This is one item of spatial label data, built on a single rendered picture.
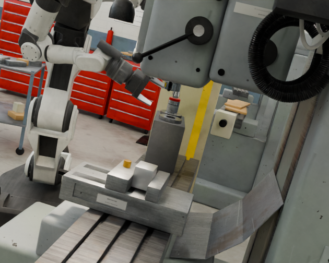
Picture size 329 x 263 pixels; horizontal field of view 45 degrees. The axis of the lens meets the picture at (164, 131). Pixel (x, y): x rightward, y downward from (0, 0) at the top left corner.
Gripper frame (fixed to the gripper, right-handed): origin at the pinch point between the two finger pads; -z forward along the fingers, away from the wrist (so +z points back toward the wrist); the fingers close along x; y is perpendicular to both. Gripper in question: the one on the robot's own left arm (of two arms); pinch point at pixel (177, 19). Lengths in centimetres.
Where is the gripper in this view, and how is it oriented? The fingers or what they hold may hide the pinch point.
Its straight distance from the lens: 199.9
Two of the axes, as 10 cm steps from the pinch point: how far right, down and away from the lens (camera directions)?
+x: 4.8, -4.7, -7.4
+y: 1.6, -7.9, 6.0
